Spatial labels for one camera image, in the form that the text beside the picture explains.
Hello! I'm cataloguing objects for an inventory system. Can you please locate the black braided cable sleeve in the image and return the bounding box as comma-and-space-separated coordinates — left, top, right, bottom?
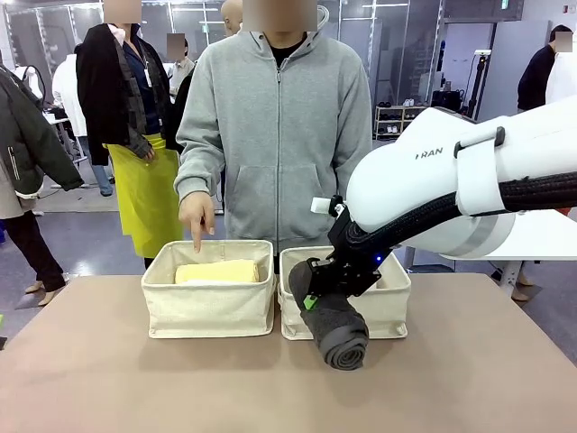
345, 171, 577, 247

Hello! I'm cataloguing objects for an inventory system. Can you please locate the wooden shoe rack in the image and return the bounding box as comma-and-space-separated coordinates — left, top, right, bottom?
372, 104, 435, 142

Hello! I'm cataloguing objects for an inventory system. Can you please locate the person in grey hoodie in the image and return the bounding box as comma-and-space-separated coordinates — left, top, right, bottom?
173, 0, 375, 272

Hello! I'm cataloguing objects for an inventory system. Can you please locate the beige fabric basket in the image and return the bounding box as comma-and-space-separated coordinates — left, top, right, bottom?
278, 245, 413, 341
141, 239, 277, 340

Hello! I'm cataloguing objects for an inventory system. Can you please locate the black tripod with camera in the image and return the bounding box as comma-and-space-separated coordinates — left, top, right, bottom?
467, 50, 493, 119

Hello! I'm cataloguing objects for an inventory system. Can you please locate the person in beige top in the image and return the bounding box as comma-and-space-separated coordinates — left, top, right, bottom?
165, 32, 197, 94

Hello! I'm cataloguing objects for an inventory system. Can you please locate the white side table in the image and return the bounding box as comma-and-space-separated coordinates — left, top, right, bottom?
399, 208, 577, 299

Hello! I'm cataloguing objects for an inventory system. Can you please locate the person's right forearm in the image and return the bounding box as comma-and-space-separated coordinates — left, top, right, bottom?
173, 130, 227, 202

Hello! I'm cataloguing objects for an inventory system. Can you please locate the white cable strap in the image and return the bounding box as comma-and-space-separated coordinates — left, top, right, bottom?
453, 126, 510, 217

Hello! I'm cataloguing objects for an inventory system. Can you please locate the person in dark navy top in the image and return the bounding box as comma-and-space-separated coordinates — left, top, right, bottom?
517, 23, 574, 115

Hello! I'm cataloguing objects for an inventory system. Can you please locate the person's left forearm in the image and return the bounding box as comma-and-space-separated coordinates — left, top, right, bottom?
332, 129, 375, 196

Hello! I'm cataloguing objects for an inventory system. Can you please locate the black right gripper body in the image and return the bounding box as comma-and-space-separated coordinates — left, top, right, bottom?
331, 235, 389, 298

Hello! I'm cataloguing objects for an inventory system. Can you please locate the person with yellow apron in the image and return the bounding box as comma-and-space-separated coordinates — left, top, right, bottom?
75, 0, 186, 268

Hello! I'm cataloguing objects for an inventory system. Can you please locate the dark grey towel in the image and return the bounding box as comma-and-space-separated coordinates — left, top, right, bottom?
288, 261, 371, 373

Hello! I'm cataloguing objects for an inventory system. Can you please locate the person's right hand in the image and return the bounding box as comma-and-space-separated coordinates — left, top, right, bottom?
178, 192, 216, 254

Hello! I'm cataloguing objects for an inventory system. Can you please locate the person in dark green jacket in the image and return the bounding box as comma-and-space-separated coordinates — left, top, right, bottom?
0, 62, 86, 309

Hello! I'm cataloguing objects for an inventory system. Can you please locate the yellow towel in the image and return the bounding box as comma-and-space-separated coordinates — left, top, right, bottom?
174, 258, 261, 286

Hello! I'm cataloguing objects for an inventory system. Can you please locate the mannequin in white garment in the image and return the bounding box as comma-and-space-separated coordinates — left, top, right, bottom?
50, 53, 87, 138

